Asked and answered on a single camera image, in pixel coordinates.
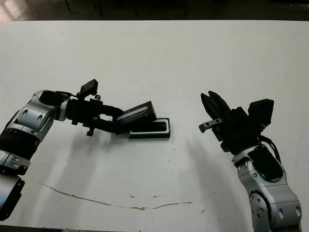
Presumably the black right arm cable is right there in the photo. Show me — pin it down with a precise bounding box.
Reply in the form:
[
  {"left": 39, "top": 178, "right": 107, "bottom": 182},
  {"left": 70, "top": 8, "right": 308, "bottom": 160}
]
[{"left": 256, "top": 134, "right": 282, "bottom": 165}]

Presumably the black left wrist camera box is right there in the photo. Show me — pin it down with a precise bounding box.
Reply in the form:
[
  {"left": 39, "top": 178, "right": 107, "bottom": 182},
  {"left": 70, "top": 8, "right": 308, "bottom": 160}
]
[{"left": 80, "top": 79, "right": 99, "bottom": 100}]

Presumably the black box white insert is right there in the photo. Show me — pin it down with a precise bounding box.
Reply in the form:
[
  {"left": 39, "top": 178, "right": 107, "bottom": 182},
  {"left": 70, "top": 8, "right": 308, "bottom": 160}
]
[{"left": 128, "top": 117, "right": 171, "bottom": 140}]

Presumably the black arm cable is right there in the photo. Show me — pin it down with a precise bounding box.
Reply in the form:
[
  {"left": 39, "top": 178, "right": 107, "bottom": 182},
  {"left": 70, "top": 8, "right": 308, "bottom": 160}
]
[
  {"left": 256, "top": 134, "right": 282, "bottom": 165},
  {"left": 54, "top": 90, "right": 78, "bottom": 98}
]

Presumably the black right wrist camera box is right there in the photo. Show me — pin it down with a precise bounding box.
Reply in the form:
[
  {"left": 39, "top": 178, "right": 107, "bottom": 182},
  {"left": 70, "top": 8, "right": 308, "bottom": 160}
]
[{"left": 247, "top": 99, "right": 275, "bottom": 130}]

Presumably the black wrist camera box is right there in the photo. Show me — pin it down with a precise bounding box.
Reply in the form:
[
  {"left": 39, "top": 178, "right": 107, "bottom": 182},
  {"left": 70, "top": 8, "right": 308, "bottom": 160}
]
[
  {"left": 247, "top": 99, "right": 275, "bottom": 130},
  {"left": 80, "top": 79, "right": 99, "bottom": 100}
]

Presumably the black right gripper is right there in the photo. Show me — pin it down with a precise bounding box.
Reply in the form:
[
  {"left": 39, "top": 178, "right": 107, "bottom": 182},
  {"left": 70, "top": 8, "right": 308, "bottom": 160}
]
[{"left": 198, "top": 90, "right": 264, "bottom": 155}]

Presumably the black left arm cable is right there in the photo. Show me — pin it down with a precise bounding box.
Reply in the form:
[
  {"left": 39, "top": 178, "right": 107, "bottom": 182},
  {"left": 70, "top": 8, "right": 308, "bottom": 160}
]
[{"left": 54, "top": 90, "right": 78, "bottom": 98}]

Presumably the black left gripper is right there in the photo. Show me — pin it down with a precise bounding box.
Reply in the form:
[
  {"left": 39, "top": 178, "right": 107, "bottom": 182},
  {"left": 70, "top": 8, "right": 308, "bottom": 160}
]
[{"left": 66, "top": 97, "right": 131, "bottom": 136}]

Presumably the black box lid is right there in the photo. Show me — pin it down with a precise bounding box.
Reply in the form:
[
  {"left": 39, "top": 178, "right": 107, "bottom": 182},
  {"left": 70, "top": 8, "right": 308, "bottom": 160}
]
[{"left": 116, "top": 101, "right": 158, "bottom": 127}]

